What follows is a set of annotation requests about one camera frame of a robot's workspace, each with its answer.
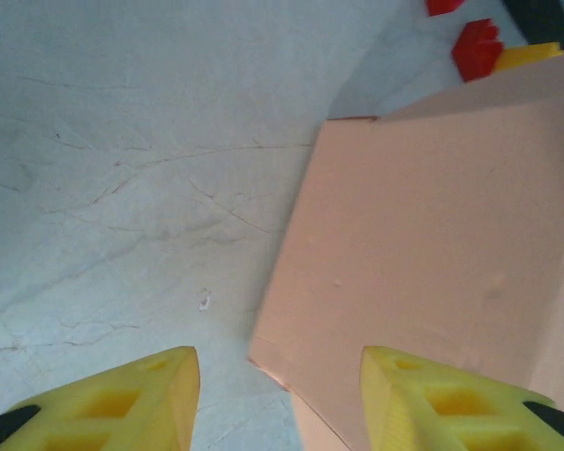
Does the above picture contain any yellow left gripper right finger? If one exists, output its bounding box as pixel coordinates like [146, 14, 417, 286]
[360, 346, 564, 451]

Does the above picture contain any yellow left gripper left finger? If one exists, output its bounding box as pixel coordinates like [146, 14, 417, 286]
[0, 346, 201, 451]

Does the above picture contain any pink paper box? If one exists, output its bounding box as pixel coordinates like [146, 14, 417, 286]
[247, 51, 564, 451]

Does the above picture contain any small red toy brick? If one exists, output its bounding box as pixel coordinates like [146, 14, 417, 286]
[452, 18, 505, 84]

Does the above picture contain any yellow toy brick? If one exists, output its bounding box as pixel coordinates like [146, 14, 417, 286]
[493, 40, 564, 74]

